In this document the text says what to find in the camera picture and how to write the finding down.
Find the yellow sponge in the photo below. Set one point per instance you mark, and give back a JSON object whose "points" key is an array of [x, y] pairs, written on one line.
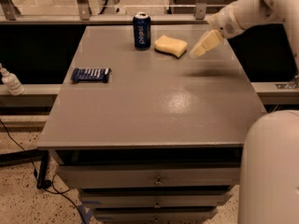
{"points": [[170, 45]]}

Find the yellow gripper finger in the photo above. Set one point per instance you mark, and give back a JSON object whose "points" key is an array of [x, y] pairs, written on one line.
{"points": [[208, 41]]}

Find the left metal rail bracket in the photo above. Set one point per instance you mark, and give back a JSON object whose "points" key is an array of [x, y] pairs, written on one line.
{"points": [[10, 10]]}

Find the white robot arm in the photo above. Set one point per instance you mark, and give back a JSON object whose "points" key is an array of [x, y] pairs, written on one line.
{"points": [[269, 173]]}

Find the middle metal rail bracket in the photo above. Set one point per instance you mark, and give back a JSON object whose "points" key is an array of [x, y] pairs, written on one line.
{"points": [[84, 10]]}

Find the black metal leg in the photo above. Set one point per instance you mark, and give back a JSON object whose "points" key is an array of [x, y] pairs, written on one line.
{"points": [[42, 181]]}

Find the horizontal metal rail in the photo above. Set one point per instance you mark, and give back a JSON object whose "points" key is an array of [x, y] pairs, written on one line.
{"points": [[102, 19]]}

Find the metal rail bracket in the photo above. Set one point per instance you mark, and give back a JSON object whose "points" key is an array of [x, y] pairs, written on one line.
{"points": [[84, 10], [10, 10], [200, 9]]}

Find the middle grey drawer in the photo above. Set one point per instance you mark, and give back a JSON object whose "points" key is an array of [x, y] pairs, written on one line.
{"points": [[156, 197]]}

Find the blue pepsi can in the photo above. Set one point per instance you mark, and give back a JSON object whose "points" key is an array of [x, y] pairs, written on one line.
{"points": [[141, 24]]}

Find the top grey drawer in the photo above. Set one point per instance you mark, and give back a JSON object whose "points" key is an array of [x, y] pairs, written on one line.
{"points": [[95, 177]]}

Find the grey drawer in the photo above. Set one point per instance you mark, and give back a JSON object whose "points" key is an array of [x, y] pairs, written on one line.
{"points": [[95, 177], [152, 214], [156, 197]]}

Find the white plastic bottle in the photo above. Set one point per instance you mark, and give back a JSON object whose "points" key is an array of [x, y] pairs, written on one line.
{"points": [[12, 83]]}

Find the bottom grey drawer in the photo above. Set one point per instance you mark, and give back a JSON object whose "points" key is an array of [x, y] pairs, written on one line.
{"points": [[152, 214]]}

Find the right metal rail bracket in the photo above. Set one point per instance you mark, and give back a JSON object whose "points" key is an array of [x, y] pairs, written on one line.
{"points": [[200, 9]]}

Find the blue striped snack bar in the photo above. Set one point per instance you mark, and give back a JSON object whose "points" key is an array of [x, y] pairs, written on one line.
{"points": [[91, 75]]}

